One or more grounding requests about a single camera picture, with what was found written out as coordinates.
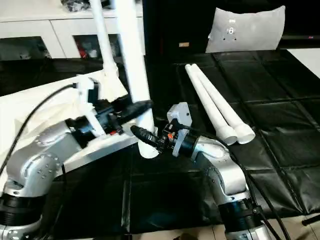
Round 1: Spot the white plastic table leg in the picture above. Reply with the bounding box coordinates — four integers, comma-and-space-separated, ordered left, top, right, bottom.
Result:
113, 0, 159, 160
184, 63, 238, 146
190, 63, 256, 145
89, 0, 120, 76

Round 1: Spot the white plastic table top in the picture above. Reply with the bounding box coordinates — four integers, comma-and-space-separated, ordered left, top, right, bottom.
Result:
0, 70, 141, 198

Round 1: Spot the red box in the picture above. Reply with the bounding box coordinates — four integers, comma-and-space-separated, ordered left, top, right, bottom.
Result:
77, 43, 88, 59

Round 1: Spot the white cabinet with glass doors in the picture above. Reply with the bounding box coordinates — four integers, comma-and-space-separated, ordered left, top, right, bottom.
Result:
0, 0, 146, 61

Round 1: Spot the black right robot foot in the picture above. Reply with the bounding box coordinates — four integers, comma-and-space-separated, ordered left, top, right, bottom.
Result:
179, 232, 201, 240

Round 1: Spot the black work mat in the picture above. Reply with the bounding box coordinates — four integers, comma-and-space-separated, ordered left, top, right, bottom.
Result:
0, 48, 320, 235

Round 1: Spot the white flat board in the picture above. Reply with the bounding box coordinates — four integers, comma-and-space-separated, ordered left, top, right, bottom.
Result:
287, 47, 320, 76

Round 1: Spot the black pole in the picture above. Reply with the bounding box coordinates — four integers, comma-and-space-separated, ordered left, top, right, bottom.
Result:
302, 212, 320, 227

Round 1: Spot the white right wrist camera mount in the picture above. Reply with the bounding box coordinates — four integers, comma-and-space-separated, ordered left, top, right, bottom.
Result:
166, 101, 193, 157

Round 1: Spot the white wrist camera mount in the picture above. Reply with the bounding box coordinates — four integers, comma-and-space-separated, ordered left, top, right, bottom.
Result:
73, 77, 106, 138
166, 101, 193, 157

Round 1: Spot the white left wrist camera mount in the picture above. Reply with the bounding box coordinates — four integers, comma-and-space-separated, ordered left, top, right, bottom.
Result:
73, 77, 106, 138

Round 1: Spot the black cable clutter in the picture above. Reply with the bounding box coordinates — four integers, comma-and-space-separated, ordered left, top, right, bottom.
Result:
61, 0, 88, 12

